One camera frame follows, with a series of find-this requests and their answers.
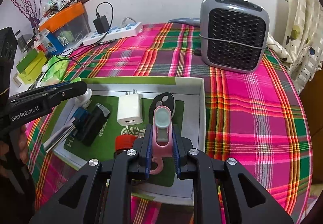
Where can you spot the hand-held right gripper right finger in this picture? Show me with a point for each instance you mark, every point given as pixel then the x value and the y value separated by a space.
pixel 176 156

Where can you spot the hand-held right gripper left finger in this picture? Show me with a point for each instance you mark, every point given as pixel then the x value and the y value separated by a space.
pixel 149 153

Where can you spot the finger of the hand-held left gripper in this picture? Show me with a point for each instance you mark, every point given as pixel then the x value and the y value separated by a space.
pixel 58 85
pixel 65 94

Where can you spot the green round disc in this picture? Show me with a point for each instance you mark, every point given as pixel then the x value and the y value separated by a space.
pixel 77 79

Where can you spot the small white round jar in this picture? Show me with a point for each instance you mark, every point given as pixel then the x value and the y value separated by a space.
pixel 85 98

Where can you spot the small blue stapler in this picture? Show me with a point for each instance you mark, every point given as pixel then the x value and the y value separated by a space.
pixel 81 115

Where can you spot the brown bottle with red cap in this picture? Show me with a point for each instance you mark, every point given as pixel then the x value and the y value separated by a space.
pixel 123 142

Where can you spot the silver metal bar device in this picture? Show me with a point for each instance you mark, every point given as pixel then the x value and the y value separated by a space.
pixel 56 139

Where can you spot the black rectangular device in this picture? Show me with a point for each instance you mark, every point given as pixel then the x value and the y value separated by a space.
pixel 94 125

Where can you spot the white charger plug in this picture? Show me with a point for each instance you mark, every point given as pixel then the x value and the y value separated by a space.
pixel 128 110

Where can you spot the black key fob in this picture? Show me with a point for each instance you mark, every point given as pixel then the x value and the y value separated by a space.
pixel 164 99

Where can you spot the person's left hand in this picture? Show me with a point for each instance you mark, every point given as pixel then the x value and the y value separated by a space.
pixel 24 143

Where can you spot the green tissue pack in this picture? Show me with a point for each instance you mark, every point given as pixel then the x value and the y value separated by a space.
pixel 56 67

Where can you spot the yellow-green cardboard box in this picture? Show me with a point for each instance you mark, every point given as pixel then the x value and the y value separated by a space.
pixel 32 70

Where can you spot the blue carton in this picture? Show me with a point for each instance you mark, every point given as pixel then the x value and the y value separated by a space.
pixel 54 45

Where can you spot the dark green cardboard box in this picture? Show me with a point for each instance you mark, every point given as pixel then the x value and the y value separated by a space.
pixel 25 61

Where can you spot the clear bin with orange lid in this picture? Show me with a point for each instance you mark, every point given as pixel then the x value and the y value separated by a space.
pixel 68 13

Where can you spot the black power adapter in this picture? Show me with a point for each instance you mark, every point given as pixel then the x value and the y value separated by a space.
pixel 101 24

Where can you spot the windowsill clutter pile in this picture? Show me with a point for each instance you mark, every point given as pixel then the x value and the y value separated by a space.
pixel 60 2

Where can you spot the white power strip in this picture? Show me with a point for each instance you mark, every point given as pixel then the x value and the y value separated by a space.
pixel 121 30

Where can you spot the pink green plaid blanket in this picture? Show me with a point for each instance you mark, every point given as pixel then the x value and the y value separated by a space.
pixel 252 113

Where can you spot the grey portable heater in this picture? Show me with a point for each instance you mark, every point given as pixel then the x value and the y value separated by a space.
pixel 234 35

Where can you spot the grey handheld device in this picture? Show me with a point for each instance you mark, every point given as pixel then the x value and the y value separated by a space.
pixel 186 21

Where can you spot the wooden wardrobe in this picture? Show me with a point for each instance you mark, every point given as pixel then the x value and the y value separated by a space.
pixel 315 113

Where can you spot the cream patterned curtain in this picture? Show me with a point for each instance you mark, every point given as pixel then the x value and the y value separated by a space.
pixel 302 37

